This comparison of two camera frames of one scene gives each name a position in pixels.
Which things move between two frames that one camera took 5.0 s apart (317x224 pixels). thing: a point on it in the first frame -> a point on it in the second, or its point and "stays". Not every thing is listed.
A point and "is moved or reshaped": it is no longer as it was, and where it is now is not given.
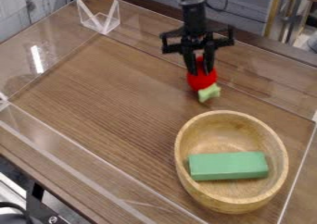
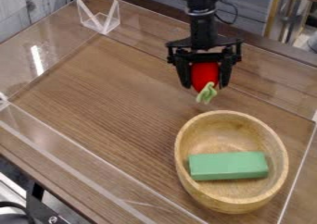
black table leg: (39, 212) stays
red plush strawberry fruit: (202, 80) is moved or reshaped
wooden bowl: (230, 162) stays
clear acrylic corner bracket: (100, 22) stays
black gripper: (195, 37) -> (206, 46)
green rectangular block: (227, 166) stays
